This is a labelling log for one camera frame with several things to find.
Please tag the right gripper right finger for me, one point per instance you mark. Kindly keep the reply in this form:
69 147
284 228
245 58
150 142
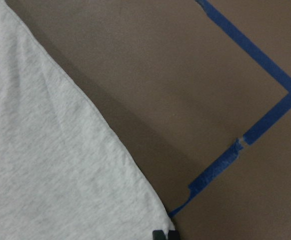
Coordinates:
173 235

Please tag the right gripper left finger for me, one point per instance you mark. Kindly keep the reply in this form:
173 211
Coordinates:
158 235

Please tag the grey cartoon print t-shirt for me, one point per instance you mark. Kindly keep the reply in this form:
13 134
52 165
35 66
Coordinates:
64 173

